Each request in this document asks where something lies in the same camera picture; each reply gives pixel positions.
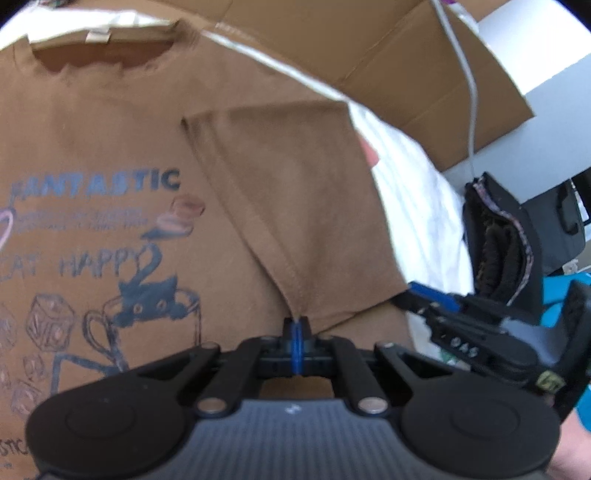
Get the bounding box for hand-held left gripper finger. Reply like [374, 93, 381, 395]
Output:
[139, 318, 296, 416]
[298, 316, 455, 416]

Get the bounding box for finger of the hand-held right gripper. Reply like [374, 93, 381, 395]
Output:
[392, 281, 462, 319]

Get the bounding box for brown printed t-shirt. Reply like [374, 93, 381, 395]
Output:
[0, 18, 413, 480]

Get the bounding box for folded black knit clothes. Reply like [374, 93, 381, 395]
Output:
[464, 173, 546, 320]

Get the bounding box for person's right hand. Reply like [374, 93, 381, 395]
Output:
[547, 408, 591, 480]

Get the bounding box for cream printed bed sheet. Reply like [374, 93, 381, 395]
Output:
[0, 7, 477, 366]

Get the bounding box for flat brown cardboard sheet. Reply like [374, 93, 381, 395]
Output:
[129, 0, 537, 172]

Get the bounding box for white cable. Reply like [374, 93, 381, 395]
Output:
[431, 0, 479, 179]

